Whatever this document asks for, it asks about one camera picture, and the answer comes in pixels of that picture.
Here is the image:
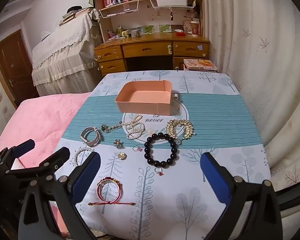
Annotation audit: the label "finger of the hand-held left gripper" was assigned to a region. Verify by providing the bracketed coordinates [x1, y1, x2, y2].
[5, 147, 71, 183]
[0, 139, 36, 173]

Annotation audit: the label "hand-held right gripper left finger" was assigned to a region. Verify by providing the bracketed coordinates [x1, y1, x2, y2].
[17, 152, 102, 240]

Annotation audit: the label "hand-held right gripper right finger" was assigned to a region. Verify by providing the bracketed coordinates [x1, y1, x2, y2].
[200, 152, 283, 240]

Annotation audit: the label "white pearl bracelet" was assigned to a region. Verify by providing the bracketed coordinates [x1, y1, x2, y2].
[71, 147, 95, 167]

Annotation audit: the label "red bead cord bracelet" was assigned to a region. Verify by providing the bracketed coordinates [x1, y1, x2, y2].
[88, 177, 136, 206]

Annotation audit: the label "pale band smart watch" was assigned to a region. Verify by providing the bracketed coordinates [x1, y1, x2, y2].
[80, 127, 102, 147]

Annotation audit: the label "green jewelled hairpin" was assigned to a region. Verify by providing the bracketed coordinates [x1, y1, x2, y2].
[101, 121, 123, 133]

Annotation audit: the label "gold leaf hair comb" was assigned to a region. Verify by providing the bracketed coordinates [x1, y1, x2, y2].
[166, 118, 197, 145]

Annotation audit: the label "black bead bracelet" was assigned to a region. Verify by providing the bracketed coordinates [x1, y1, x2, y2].
[144, 132, 178, 167]

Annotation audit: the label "pink storage box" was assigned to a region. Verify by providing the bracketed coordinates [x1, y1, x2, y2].
[115, 80, 178, 117]

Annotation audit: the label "pink blanket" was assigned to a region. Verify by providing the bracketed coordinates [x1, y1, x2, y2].
[0, 92, 92, 180]

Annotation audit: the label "brown wooden door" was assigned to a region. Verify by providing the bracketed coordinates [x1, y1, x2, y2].
[0, 29, 39, 105]

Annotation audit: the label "lace covered piano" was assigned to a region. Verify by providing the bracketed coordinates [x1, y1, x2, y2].
[31, 10, 100, 97]

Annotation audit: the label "stack of colourful magazines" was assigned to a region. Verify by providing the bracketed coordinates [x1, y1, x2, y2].
[182, 59, 218, 72]

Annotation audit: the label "leaf patterned curtain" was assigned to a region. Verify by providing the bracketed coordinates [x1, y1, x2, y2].
[202, 0, 300, 205]

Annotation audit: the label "wooden desk with drawers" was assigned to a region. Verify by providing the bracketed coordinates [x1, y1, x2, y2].
[94, 34, 210, 74]

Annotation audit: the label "stack of books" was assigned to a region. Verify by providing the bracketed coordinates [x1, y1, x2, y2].
[59, 6, 93, 25]

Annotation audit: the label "floral patterned container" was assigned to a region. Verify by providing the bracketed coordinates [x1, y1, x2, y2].
[182, 20, 193, 34]

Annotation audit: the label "green picture tiles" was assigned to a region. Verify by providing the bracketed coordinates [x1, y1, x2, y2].
[142, 24, 172, 33]

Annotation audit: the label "wooden bookshelf hutch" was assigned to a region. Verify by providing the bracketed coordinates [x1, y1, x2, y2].
[91, 0, 204, 40]

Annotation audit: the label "white pearl necklace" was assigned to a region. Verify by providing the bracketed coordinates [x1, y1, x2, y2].
[122, 114, 146, 140]

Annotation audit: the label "white wire basket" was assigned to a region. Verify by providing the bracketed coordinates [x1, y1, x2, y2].
[99, 0, 140, 18]
[149, 0, 197, 8]

